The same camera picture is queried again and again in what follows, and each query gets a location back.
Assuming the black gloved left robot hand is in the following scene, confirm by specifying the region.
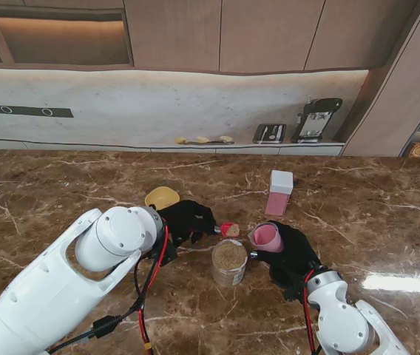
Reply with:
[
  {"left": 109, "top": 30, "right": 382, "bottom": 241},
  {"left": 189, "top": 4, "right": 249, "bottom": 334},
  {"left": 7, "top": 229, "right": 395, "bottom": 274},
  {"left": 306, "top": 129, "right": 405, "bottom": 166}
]
[{"left": 157, "top": 199, "right": 219, "bottom": 249}]

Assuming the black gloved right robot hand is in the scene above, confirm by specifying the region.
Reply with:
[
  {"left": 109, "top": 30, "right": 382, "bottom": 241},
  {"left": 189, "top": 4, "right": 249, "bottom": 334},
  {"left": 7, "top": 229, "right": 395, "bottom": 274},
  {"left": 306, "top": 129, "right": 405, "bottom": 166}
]
[{"left": 250, "top": 220, "right": 322, "bottom": 285}]

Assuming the black round jar lid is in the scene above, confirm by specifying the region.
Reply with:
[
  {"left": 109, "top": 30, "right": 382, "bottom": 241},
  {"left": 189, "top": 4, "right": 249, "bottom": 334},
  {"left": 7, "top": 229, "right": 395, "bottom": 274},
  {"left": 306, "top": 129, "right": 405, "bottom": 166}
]
[{"left": 268, "top": 260, "right": 296, "bottom": 290}]

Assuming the pink plastic measuring cup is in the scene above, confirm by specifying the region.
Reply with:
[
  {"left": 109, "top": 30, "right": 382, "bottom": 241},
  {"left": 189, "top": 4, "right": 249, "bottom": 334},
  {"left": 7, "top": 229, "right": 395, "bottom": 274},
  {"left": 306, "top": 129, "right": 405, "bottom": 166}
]
[{"left": 247, "top": 220, "right": 284, "bottom": 254}]

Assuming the red plastic measuring spoon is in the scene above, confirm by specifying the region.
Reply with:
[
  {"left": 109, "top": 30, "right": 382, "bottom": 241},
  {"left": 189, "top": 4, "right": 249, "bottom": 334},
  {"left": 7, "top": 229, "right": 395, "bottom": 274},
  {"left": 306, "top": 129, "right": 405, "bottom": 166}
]
[{"left": 215, "top": 222, "right": 241, "bottom": 238}]

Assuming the clear grain jar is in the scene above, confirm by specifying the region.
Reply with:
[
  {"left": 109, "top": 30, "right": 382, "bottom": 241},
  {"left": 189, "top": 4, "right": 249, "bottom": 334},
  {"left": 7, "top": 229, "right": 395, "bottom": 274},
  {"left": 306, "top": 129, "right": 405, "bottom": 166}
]
[{"left": 211, "top": 239, "right": 249, "bottom": 288}]

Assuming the pink container with white lid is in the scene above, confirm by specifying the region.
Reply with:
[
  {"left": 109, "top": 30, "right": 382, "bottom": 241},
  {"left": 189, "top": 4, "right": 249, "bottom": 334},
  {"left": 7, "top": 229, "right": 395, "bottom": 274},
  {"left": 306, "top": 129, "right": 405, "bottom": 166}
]
[{"left": 264, "top": 169, "right": 294, "bottom": 217}]

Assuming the yellow plastic bowl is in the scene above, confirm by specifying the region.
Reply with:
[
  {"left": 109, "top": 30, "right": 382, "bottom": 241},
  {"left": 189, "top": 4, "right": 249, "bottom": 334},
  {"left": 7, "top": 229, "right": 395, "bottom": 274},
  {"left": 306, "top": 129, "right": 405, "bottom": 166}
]
[{"left": 144, "top": 186, "right": 180, "bottom": 210}]

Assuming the dark wooden serving board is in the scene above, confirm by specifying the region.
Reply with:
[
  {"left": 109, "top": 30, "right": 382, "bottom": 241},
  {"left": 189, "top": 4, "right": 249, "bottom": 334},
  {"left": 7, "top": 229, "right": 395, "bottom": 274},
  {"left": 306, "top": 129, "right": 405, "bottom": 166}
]
[{"left": 183, "top": 139, "right": 235, "bottom": 146}]

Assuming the white back counter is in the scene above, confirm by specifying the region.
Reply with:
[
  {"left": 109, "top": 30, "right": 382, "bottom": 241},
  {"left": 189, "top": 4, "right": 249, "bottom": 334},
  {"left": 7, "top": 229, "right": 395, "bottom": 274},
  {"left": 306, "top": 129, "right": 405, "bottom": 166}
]
[{"left": 0, "top": 137, "right": 346, "bottom": 171}]

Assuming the black toaster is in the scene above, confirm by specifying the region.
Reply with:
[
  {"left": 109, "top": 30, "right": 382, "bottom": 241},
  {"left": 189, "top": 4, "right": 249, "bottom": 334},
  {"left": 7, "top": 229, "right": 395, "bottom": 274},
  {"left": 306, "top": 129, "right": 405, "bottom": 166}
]
[{"left": 252, "top": 124, "right": 287, "bottom": 144}]

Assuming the black espresso machine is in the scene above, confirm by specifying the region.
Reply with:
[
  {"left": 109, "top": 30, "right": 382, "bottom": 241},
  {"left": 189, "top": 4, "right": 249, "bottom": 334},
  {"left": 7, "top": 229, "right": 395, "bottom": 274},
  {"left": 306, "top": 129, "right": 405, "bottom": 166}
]
[{"left": 291, "top": 98, "right": 344, "bottom": 144}]

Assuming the tall beige cabinet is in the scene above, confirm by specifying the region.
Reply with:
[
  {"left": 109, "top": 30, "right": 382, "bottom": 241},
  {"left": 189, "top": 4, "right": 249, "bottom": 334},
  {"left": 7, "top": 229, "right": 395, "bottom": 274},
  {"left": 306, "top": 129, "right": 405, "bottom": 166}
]
[{"left": 342, "top": 0, "right": 420, "bottom": 158}]

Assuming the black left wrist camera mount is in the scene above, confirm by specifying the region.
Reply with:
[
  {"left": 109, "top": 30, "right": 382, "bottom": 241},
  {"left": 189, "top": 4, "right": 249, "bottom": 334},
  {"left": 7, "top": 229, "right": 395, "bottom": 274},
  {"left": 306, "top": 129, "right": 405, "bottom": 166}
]
[{"left": 149, "top": 242, "right": 178, "bottom": 268}]

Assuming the red and black right arm cable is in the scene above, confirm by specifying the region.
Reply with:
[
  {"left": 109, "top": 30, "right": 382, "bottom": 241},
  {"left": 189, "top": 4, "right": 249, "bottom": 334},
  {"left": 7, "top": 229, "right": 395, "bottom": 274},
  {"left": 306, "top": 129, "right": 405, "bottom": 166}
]
[{"left": 303, "top": 268, "right": 324, "bottom": 355}]

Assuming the red and black arm cable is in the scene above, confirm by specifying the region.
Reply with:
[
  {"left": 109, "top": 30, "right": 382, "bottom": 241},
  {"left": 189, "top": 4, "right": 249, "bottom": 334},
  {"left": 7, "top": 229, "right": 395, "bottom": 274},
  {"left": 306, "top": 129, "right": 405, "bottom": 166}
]
[
  {"left": 47, "top": 221, "right": 170, "bottom": 355},
  {"left": 303, "top": 268, "right": 324, "bottom": 355}
]

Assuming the red and black left arm cable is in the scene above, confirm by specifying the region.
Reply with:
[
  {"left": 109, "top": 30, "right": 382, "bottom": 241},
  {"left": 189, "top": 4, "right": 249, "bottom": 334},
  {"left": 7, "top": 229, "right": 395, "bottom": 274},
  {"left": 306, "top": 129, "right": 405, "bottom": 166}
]
[{"left": 47, "top": 221, "right": 170, "bottom": 355}]

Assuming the beige wall cabinet door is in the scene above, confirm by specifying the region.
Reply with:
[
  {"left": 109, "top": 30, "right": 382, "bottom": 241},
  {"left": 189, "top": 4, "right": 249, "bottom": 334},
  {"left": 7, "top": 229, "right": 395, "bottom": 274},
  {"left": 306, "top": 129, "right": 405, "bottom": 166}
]
[
  {"left": 303, "top": 0, "right": 420, "bottom": 72},
  {"left": 218, "top": 0, "right": 326, "bottom": 74},
  {"left": 123, "top": 0, "right": 223, "bottom": 74}
]

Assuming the black wall control strip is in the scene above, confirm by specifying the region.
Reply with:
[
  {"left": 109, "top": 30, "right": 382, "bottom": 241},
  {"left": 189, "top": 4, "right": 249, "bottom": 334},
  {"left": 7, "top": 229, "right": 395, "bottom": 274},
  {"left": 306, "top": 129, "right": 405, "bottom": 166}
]
[{"left": 0, "top": 104, "right": 75, "bottom": 119}]

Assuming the lit open wall shelf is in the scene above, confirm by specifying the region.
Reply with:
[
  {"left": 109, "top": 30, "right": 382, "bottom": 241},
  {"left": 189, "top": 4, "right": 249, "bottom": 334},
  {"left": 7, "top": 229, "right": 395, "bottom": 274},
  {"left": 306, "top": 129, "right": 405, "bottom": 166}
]
[{"left": 0, "top": 0, "right": 135, "bottom": 70}]

